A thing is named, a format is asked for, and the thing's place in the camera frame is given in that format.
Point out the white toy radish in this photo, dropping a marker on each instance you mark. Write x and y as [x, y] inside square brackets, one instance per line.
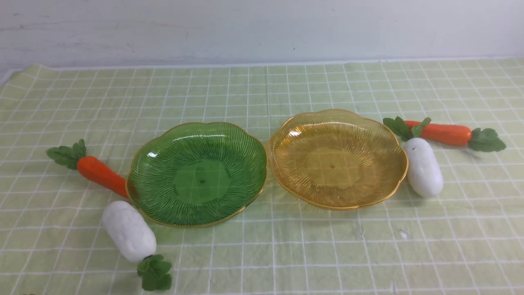
[424, 173]
[137, 243]

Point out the amber glass plate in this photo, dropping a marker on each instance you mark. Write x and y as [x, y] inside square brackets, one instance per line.
[336, 159]

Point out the green glass plate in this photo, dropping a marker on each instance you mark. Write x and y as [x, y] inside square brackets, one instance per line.
[197, 175]

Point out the orange toy carrot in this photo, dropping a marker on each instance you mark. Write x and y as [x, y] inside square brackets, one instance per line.
[479, 140]
[76, 157]

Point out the green checked tablecloth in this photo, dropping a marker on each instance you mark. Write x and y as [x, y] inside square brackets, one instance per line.
[467, 241]

